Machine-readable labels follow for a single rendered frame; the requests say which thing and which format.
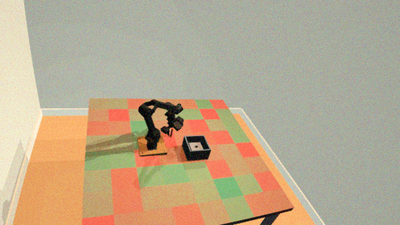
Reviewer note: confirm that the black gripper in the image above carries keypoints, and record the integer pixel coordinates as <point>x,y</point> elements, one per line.
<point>165,129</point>

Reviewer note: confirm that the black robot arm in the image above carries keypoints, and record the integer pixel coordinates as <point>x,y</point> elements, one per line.
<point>153,133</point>

